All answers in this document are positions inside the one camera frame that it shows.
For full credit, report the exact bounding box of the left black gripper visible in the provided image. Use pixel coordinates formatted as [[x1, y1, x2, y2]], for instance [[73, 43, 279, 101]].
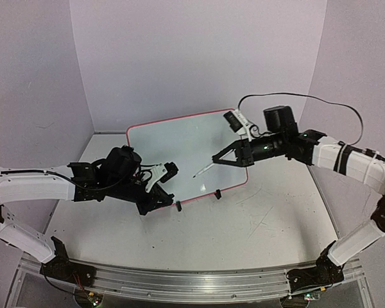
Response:
[[104, 176, 172, 218]]

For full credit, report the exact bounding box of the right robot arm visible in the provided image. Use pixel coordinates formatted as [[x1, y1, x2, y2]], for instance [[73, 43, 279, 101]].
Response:
[[212, 106, 385, 295]]

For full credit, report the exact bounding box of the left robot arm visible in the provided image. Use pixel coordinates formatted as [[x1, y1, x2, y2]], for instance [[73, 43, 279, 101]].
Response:
[[0, 146, 178, 285]]

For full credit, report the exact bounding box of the black right camera cable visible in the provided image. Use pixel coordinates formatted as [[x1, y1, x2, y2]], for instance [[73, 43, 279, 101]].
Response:
[[237, 93, 365, 145]]

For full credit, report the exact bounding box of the white marker pen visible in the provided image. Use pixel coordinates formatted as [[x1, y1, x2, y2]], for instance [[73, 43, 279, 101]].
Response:
[[193, 163, 214, 178]]

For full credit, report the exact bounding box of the circuit board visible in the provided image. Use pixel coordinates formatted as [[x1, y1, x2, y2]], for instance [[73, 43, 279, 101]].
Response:
[[74, 290, 103, 308], [304, 291, 321, 302]]

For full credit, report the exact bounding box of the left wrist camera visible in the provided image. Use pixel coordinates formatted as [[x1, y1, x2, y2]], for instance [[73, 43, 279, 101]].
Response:
[[146, 162, 179, 193]]

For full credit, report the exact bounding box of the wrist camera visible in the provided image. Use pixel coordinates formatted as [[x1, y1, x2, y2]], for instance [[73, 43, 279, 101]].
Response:
[[146, 162, 179, 193], [223, 108, 260, 141]]

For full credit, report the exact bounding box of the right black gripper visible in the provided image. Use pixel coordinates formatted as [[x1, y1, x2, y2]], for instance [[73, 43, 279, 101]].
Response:
[[212, 130, 286, 167]]

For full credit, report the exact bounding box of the left circuit board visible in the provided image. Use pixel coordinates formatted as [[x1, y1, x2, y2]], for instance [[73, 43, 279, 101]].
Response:
[[74, 290, 103, 308]]

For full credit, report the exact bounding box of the pink framed whiteboard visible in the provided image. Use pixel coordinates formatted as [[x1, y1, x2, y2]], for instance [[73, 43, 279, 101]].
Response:
[[126, 110, 248, 203]]

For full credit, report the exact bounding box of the aluminium front rail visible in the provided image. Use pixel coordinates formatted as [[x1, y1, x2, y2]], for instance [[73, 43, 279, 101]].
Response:
[[19, 256, 366, 298]]

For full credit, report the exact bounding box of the black whiteboard stand clip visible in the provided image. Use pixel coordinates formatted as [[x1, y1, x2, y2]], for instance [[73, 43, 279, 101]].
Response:
[[176, 201, 182, 212]]

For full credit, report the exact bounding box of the right circuit board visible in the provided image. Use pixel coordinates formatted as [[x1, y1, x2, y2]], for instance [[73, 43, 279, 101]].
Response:
[[304, 291, 321, 302]]

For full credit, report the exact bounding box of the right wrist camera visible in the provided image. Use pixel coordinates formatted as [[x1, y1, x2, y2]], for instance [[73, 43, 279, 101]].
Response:
[[223, 108, 260, 141]]

